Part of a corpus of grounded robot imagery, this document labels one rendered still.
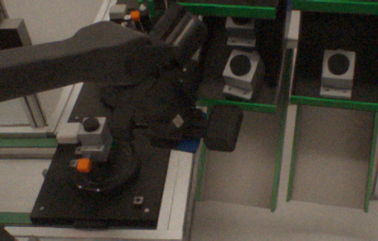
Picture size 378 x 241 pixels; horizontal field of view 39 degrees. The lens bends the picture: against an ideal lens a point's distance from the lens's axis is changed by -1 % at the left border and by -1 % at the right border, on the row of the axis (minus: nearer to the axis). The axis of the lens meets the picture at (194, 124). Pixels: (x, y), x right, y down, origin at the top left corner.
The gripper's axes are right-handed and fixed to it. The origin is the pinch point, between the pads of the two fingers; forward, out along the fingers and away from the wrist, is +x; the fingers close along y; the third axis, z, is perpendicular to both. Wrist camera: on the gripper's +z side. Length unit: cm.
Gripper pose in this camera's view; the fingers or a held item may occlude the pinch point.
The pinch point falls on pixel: (186, 139)
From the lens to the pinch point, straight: 77.1
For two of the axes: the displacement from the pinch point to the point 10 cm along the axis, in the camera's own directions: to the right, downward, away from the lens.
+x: 3.3, 4.7, 8.2
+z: 2.6, -8.8, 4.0
